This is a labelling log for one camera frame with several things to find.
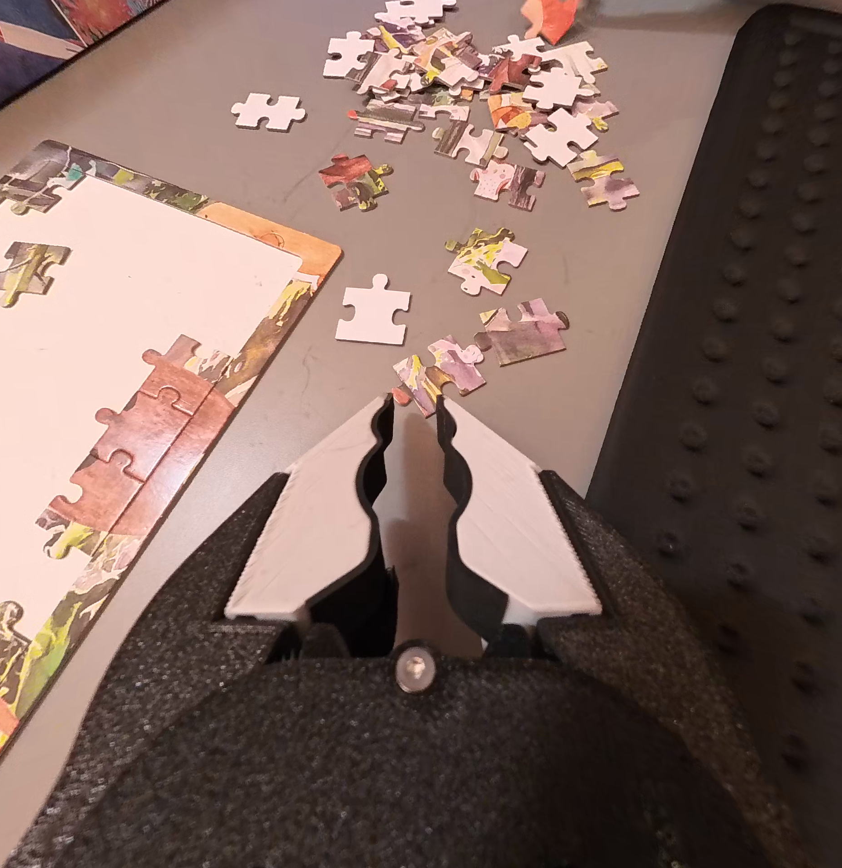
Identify whiskered orange puzzle piece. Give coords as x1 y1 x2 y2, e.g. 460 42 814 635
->
521 0 579 43

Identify assembled brown trunk puzzle pieces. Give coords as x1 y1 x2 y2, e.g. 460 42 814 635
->
36 334 237 540

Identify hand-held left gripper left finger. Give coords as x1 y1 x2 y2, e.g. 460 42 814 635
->
224 392 399 656

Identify black studded rubber mat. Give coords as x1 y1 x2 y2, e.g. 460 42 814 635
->
587 3 842 868

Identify lion jigsaw puzzle board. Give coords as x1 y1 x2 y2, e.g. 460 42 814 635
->
0 139 342 777

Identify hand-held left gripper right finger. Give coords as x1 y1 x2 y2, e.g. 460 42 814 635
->
436 395 604 655

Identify illustrated puzzle box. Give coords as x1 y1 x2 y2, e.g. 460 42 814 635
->
0 0 171 118

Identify grey desk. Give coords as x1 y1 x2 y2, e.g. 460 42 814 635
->
0 0 741 788

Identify yellow green dotted puzzle piece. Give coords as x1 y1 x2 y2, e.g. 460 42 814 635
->
446 228 529 297

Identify grey yellow-green puzzle piece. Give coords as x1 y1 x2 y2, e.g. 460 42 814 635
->
0 241 72 307

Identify pile of puzzle pieces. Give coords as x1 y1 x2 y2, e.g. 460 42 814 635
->
231 0 641 419

